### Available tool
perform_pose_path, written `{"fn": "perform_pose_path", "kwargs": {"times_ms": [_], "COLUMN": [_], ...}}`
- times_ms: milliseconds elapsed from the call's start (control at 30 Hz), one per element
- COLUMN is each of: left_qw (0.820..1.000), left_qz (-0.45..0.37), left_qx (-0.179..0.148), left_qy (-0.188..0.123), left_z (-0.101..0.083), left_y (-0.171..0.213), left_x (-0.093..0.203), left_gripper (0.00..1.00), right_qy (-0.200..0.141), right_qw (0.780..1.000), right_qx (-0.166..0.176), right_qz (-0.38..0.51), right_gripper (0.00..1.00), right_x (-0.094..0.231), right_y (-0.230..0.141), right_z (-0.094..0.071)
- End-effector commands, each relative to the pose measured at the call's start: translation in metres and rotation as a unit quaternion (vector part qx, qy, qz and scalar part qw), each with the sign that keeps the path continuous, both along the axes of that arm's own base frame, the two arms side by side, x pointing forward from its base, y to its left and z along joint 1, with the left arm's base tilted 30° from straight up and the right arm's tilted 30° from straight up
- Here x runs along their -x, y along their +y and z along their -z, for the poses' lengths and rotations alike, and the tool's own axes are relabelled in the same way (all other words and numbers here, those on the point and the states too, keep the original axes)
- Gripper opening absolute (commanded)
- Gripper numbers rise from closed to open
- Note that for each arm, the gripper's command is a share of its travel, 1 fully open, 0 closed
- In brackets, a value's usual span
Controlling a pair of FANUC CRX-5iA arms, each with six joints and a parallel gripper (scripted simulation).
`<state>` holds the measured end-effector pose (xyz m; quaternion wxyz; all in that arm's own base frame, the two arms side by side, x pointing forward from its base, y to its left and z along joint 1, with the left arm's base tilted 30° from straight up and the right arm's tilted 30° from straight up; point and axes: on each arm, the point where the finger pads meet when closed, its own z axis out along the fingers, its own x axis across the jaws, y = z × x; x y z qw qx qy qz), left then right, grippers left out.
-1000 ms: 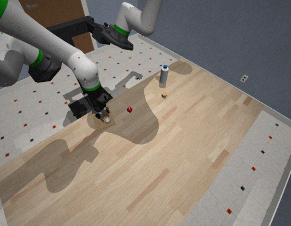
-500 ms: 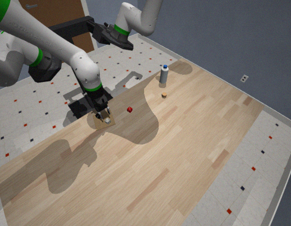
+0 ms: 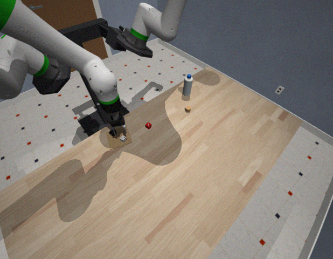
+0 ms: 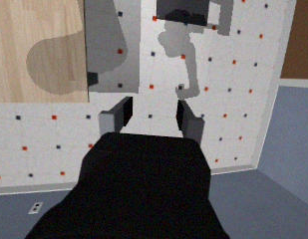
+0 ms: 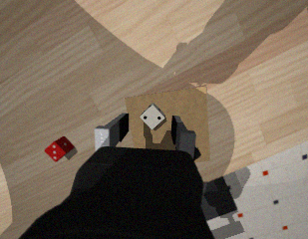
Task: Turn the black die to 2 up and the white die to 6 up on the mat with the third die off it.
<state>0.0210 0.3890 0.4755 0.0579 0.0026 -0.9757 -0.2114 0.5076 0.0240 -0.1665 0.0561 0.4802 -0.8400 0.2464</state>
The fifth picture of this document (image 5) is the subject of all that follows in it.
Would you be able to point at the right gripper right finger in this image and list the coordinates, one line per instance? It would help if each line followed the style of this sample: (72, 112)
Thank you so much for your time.
(182, 138)

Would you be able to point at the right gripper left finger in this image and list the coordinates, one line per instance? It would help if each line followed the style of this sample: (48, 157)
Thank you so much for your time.
(113, 132)

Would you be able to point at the red die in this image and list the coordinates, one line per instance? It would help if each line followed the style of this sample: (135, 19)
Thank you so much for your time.
(59, 148)

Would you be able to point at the black die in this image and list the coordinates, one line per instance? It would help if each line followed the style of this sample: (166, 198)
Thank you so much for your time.
(197, 154)

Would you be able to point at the grey die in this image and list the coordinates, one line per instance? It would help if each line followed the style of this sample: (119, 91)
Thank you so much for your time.
(152, 116)

